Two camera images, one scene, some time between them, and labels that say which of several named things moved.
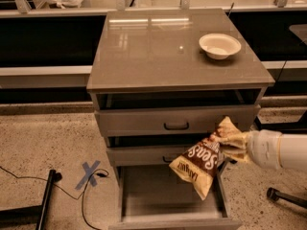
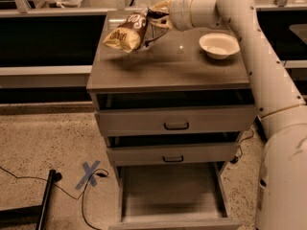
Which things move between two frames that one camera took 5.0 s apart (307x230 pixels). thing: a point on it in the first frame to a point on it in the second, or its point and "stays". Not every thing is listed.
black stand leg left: x=31 y=215 stays
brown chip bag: x=199 y=166 to x=136 y=32
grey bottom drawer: x=158 y=197 stays
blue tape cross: x=89 y=171 stays
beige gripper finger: x=238 y=154 to x=164 y=22
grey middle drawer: x=149 y=155 stays
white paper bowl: x=219 y=46 stays
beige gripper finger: x=240 y=139 to x=163 y=6
